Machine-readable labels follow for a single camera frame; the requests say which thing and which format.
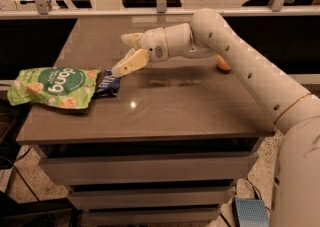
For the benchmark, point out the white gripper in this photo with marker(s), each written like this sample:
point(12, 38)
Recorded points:
point(152, 45)

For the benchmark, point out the blue rxbar blueberry wrapper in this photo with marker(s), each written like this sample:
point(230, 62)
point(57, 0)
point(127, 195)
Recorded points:
point(108, 85)

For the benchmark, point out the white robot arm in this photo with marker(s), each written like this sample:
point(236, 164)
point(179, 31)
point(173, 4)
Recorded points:
point(293, 109)

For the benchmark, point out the green rice chip bag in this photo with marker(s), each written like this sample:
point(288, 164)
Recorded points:
point(59, 87)

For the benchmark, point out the orange fruit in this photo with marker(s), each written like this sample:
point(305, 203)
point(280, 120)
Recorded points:
point(222, 64)

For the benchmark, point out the grey drawer cabinet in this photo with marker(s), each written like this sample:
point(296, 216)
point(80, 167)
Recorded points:
point(169, 148)

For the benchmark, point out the blue box on floor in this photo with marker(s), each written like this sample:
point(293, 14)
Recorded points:
point(250, 213)

